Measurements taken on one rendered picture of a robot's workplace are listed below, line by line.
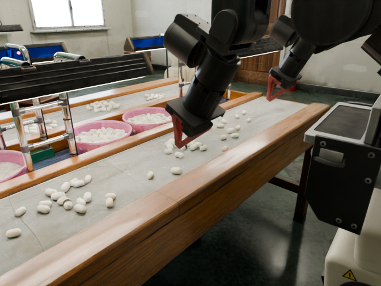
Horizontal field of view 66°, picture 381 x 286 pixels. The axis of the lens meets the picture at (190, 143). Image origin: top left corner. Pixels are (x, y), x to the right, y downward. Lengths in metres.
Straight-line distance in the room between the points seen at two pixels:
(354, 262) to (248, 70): 5.34
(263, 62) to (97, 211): 5.09
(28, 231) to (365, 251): 0.74
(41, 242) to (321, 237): 1.60
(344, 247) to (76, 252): 0.55
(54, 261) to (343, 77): 5.07
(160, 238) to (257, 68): 5.14
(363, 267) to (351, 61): 4.80
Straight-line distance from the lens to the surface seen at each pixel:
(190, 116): 0.48
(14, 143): 1.33
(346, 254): 0.68
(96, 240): 0.72
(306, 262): 1.82
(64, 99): 1.06
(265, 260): 1.77
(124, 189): 0.92
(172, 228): 0.83
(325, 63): 5.41
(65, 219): 0.85
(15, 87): 0.81
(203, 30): 0.46
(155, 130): 1.28
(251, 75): 5.82
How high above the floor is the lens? 1.23
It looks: 24 degrees down
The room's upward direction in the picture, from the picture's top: straight up
